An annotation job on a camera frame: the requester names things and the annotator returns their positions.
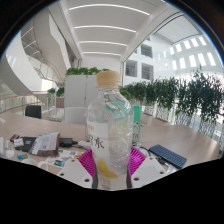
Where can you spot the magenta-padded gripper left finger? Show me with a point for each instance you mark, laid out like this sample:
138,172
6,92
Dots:
77,170

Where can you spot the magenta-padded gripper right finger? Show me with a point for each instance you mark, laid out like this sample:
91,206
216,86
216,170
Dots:
150,168

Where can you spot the clear plastic drink bottle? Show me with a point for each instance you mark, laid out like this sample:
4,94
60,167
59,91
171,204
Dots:
110,133

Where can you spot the colourful sticker sheet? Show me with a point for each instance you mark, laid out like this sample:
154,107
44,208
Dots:
65,158

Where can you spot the dark blue keyboard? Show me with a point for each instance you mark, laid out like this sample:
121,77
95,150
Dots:
168,155

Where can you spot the black power adapter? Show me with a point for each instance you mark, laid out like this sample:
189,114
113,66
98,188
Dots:
66,142

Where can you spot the white chair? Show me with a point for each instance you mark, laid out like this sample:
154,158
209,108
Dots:
75,115

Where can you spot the black chair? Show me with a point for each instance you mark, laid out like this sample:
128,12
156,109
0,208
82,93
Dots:
33,111

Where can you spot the white planter cabinet with plants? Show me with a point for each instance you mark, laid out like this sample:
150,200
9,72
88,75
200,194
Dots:
80,90

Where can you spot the potted green plants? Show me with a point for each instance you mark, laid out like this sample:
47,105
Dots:
56,91

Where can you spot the row of green trees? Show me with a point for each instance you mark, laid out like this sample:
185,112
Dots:
193,95

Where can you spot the ceiling light strips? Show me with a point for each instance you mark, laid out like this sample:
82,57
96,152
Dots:
106,27

